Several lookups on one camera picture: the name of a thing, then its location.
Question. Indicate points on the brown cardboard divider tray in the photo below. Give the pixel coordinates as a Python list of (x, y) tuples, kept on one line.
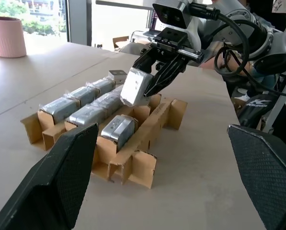
[(142, 141)]

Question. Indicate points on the silver wrapped camera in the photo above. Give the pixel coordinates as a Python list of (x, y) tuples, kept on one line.
[(117, 75), (104, 85), (83, 94), (108, 100)]

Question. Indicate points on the open cardboard box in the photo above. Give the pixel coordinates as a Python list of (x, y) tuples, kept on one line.
[(120, 43)]

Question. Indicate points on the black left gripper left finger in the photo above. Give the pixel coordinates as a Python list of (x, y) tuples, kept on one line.
[(54, 182)]

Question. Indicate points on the pink ribbed cup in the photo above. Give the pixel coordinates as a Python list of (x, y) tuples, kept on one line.
[(9, 38)]

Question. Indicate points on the open laptop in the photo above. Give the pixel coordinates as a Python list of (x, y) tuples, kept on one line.
[(154, 22)]

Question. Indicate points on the silver battery left row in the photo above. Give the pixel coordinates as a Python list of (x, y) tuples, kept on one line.
[(57, 109)]

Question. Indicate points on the silver battery middle row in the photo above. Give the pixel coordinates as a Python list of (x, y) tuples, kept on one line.
[(87, 117)]

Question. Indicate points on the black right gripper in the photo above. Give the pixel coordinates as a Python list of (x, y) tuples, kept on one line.
[(172, 40)]

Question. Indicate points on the silver battery front slot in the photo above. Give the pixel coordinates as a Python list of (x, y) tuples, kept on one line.
[(117, 130)]

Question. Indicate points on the silver battery row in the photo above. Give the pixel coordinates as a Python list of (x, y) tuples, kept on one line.
[(57, 109), (87, 117)]

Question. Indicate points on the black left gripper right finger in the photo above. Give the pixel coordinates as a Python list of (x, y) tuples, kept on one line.
[(269, 177)]

